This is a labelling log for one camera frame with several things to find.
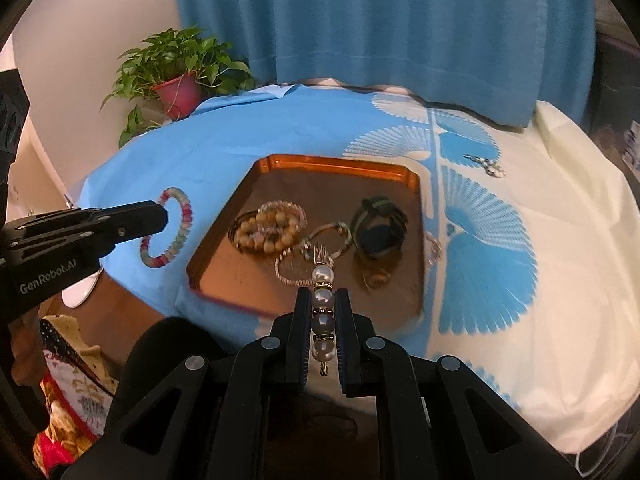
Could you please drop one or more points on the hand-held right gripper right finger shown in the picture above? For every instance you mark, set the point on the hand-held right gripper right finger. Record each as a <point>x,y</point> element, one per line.
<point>342,325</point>

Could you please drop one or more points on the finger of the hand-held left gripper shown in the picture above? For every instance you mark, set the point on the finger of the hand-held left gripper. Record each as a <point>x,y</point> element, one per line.
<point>135,212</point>
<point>100,242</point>

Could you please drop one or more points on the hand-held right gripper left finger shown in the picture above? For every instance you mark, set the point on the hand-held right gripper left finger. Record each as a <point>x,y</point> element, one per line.
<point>302,325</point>

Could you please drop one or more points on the orange tray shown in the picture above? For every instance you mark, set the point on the orange tray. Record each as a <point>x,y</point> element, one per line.
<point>325,195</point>

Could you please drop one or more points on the person's left forearm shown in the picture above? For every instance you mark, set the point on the person's left forearm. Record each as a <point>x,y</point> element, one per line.
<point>25,355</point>

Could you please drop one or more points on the small silver jewelry piece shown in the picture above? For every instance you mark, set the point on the small silver jewelry piece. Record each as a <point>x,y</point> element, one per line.
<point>433,249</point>

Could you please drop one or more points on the white round object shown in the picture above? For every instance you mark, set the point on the white round object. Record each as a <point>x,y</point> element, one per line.
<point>82,287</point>

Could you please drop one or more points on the red patterned cloth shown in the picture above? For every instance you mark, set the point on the red patterned cloth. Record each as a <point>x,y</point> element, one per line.
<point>65,390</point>

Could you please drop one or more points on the green plant in pink pot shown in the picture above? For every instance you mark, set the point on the green plant in pink pot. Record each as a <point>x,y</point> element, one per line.
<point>175,55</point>

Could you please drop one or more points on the blue and white printed tablecloth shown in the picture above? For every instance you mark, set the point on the blue and white printed tablecloth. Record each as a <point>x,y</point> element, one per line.
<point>550,260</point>

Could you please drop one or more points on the blue curtain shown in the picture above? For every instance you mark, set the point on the blue curtain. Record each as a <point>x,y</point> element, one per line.
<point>375,20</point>

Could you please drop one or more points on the white printed card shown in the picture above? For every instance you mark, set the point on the white printed card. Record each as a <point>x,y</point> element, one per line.
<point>634,145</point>

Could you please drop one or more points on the purple translucent cover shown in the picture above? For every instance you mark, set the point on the purple translucent cover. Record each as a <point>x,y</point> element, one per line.
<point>612,85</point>

